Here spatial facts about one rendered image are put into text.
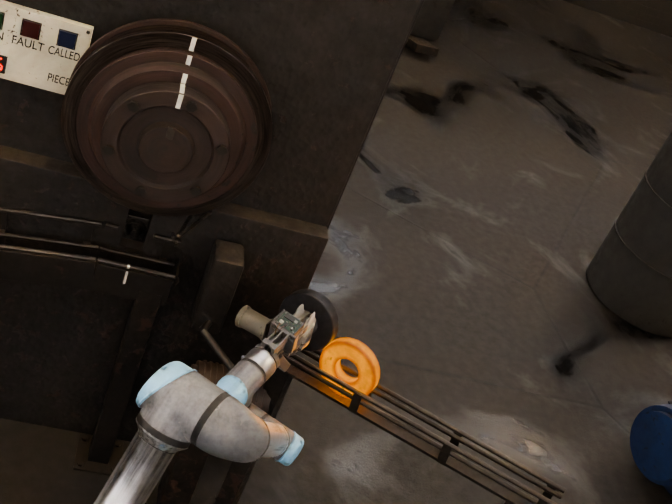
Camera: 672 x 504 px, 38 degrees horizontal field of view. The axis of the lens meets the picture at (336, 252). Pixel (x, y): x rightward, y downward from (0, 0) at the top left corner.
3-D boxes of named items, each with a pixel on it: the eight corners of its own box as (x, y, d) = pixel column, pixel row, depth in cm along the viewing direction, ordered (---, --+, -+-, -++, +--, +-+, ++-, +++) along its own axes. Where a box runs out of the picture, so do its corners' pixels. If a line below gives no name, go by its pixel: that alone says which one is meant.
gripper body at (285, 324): (310, 324, 228) (281, 355, 220) (304, 345, 234) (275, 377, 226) (284, 306, 230) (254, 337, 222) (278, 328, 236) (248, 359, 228)
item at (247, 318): (245, 319, 253) (250, 301, 250) (273, 335, 251) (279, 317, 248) (232, 329, 249) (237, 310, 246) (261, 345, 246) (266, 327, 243)
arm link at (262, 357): (263, 389, 224) (235, 369, 226) (275, 376, 227) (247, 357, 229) (268, 370, 218) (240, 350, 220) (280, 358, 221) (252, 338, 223)
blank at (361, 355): (330, 327, 239) (323, 332, 237) (386, 351, 234) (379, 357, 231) (321, 378, 246) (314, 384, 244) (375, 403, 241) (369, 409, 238)
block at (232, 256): (191, 304, 263) (215, 234, 250) (220, 311, 265) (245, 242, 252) (189, 330, 254) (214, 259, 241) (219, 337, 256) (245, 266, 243)
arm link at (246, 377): (206, 402, 219) (211, 381, 213) (236, 372, 226) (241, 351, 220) (234, 423, 217) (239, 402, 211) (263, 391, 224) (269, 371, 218)
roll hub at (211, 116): (91, 174, 221) (117, 65, 206) (211, 204, 228) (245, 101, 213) (87, 187, 216) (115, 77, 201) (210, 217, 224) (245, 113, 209)
